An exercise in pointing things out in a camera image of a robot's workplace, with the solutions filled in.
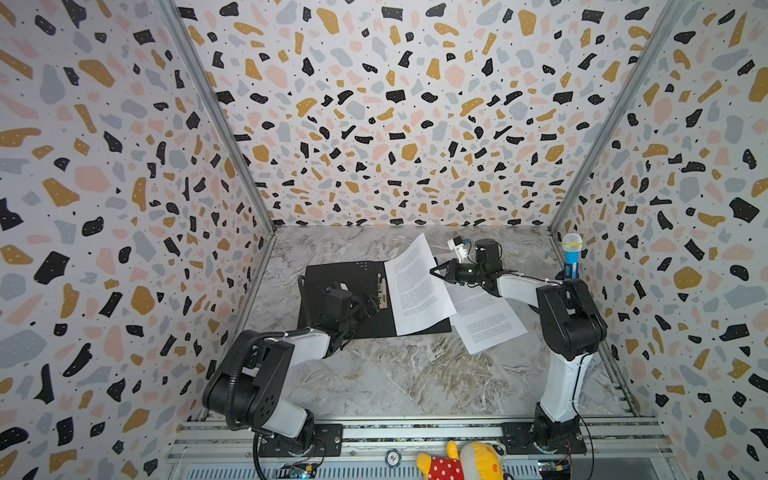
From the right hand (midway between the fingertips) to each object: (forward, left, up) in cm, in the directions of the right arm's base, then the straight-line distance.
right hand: (428, 266), depth 92 cm
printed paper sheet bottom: (-11, -18, -14) cm, 25 cm away
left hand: (-9, +17, -6) cm, 20 cm away
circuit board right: (-50, -30, -14) cm, 60 cm away
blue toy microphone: (-1, -39, +13) cm, 41 cm away
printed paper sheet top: (-5, +3, -10) cm, 11 cm away
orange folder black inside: (+6, +23, -14) cm, 27 cm away
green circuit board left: (-51, +32, -12) cm, 61 cm away
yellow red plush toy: (-49, -9, -5) cm, 50 cm away
